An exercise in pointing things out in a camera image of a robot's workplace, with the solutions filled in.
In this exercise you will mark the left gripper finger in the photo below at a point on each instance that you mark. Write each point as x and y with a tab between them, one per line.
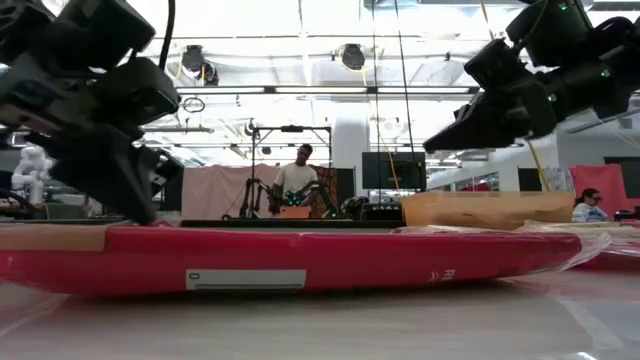
120	175
167	172

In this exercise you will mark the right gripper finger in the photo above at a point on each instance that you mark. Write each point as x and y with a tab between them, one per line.
475	127

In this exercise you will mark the black background robot arm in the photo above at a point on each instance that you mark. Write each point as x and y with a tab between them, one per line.
250	197
315	192

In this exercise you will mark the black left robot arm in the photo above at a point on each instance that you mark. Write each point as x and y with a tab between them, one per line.
20	25

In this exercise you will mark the pink cloth backdrop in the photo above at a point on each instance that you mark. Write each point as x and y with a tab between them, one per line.
215	190

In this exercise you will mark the small black panel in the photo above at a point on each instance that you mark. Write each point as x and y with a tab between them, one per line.
530	179

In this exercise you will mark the white humanoid robot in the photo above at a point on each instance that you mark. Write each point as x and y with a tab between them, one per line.
32	172

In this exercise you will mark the black monitor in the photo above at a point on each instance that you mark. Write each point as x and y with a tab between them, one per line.
385	170

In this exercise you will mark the red cloth backdrop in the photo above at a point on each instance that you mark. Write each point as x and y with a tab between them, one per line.
605	182

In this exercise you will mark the seated person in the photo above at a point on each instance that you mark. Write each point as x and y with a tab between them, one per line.
587	212

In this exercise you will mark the standing person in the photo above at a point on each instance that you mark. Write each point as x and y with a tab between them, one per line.
295	177

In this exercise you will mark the small background orange basket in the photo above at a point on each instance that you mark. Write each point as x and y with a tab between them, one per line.
295	212

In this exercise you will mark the red patterned cloth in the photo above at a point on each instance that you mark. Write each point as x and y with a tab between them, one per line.
327	180

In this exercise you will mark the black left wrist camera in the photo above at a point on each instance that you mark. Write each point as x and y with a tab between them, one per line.
100	30

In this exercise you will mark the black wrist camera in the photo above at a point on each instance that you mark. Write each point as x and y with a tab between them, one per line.
550	30
100	30

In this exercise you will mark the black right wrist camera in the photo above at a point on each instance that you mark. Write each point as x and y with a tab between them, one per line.
550	30

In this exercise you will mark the black gantry frame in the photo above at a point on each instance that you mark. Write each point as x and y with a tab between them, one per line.
292	128

